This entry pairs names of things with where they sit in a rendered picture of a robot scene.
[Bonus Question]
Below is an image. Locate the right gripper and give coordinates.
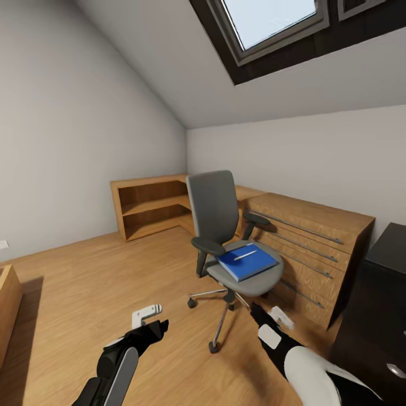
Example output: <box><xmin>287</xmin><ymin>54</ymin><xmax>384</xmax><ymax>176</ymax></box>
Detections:
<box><xmin>250</xmin><ymin>302</ymin><xmax>276</xmax><ymax>326</ymax></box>

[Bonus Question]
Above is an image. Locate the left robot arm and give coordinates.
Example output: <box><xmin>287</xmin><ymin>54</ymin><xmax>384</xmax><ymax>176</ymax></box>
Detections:
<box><xmin>72</xmin><ymin>304</ymin><xmax>169</xmax><ymax>406</ymax></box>

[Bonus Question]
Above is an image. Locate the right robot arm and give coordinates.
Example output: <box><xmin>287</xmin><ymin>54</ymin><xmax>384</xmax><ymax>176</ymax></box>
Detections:
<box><xmin>250</xmin><ymin>302</ymin><xmax>394</xmax><ymax>406</ymax></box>

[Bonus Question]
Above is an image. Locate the swivel chair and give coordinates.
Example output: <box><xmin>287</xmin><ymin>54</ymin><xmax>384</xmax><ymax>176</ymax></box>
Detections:
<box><xmin>186</xmin><ymin>170</ymin><xmax>284</xmax><ymax>354</ymax></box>

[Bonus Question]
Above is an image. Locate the folder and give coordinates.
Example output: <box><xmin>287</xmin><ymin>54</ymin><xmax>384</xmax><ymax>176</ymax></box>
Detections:
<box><xmin>217</xmin><ymin>243</ymin><xmax>277</xmax><ymax>282</ymax></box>

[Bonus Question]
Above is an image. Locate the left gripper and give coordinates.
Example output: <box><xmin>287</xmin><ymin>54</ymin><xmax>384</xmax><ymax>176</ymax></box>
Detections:
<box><xmin>125</xmin><ymin>320</ymin><xmax>169</xmax><ymax>352</ymax></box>

